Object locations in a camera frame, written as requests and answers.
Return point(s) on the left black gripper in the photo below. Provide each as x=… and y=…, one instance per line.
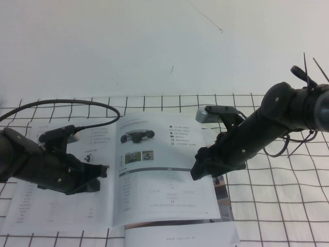
x=51, y=169

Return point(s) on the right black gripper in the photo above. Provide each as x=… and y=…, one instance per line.
x=231, y=151

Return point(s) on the white product catalogue book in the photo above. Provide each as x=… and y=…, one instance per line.
x=159, y=195

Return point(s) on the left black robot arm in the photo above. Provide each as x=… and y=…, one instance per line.
x=13, y=159

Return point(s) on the white black-grid tablecloth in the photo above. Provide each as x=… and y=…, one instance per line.
x=282, y=205

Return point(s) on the black zip tie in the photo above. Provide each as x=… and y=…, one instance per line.
x=306, y=69
x=299, y=146
x=320, y=68

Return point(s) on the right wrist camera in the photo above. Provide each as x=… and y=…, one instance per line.
x=205, y=117

